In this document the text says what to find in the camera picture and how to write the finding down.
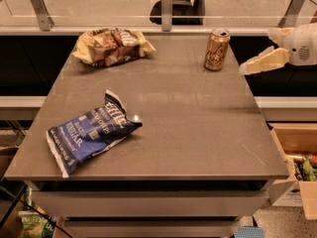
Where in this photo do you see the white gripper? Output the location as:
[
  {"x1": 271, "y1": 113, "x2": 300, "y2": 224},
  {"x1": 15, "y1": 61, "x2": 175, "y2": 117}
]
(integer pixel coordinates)
[{"x1": 239, "y1": 23, "x2": 317, "y2": 75}]

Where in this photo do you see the orange soda can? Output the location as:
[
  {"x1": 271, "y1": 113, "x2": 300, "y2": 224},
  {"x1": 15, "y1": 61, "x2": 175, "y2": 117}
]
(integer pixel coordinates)
[{"x1": 204, "y1": 28, "x2": 231, "y2": 71}]

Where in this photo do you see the brown chip bag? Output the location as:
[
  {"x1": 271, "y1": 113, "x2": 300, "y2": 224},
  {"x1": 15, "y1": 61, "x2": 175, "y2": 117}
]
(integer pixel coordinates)
[{"x1": 72, "y1": 28, "x2": 156, "y2": 67}]

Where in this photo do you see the blue chip bag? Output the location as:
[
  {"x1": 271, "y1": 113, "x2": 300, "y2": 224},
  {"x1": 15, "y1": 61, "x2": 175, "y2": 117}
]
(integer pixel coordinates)
[{"x1": 46, "y1": 89, "x2": 143, "y2": 179}]

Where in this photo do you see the green snack bag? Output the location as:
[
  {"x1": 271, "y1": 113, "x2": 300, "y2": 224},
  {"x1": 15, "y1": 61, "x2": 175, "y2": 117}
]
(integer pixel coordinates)
[{"x1": 18, "y1": 188, "x2": 54, "y2": 238}]

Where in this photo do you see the black office chair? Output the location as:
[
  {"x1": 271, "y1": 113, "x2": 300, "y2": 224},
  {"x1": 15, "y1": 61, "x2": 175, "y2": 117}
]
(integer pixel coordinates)
[{"x1": 149, "y1": 0, "x2": 210, "y2": 27}]

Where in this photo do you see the cardboard box with snacks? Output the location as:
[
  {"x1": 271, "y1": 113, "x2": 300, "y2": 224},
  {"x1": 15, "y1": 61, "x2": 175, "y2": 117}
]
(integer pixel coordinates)
[{"x1": 268, "y1": 123, "x2": 317, "y2": 220}]

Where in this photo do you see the blue perforated mat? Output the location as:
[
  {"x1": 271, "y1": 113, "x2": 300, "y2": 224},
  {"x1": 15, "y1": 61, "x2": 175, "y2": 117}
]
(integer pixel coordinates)
[{"x1": 234, "y1": 227, "x2": 265, "y2": 238}]

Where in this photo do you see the grey table drawer unit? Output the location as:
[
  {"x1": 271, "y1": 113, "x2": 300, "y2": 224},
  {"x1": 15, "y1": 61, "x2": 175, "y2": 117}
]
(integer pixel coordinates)
[{"x1": 25, "y1": 179, "x2": 275, "y2": 238}]

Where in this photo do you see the right metal rail bracket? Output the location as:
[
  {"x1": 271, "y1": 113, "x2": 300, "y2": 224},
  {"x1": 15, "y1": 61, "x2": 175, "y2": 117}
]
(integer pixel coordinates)
[{"x1": 278, "y1": 0, "x2": 305, "y2": 28}]

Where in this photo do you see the metal rail bracket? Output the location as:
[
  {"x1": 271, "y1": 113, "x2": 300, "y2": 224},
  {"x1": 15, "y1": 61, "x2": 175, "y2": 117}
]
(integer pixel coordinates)
[
  {"x1": 278, "y1": 0, "x2": 305, "y2": 28},
  {"x1": 161, "y1": 0, "x2": 172, "y2": 32},
  {"x1": 30, "y1": 0, "x2": 54, "y2": 32}
]

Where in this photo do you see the middle metal rail bracket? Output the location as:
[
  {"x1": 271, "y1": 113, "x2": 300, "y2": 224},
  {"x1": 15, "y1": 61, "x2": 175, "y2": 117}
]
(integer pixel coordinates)
[{"x1": 161, "y1": 0, "x2": 172, "y2": 32}]

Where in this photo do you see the left metal rail bracket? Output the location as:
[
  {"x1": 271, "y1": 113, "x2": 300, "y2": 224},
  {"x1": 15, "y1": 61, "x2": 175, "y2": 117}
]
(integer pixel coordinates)
[{"x1": 30, "y1": 0, "x2": 54, "y2": 32}]

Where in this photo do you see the black cable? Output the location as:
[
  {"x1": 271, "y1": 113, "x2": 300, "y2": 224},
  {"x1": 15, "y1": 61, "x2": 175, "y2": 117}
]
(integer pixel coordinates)
[{"x1": 0, "y1": 185, "x2": 73, "y2": 238}]

